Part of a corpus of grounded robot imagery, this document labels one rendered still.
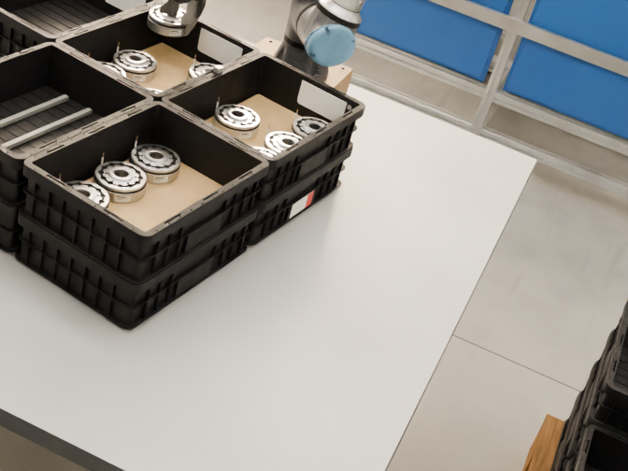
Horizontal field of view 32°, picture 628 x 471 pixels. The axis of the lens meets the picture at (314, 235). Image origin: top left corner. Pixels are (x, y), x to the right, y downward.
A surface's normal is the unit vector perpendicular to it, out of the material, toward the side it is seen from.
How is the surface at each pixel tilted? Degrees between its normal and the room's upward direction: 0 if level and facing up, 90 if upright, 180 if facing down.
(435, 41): 90
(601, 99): 90
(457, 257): 0
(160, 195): 0
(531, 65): 90
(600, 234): 0
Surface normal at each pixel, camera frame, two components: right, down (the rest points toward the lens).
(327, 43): 0.18, 0.67
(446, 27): -0.36, 0.46
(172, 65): 0.24, -0.79
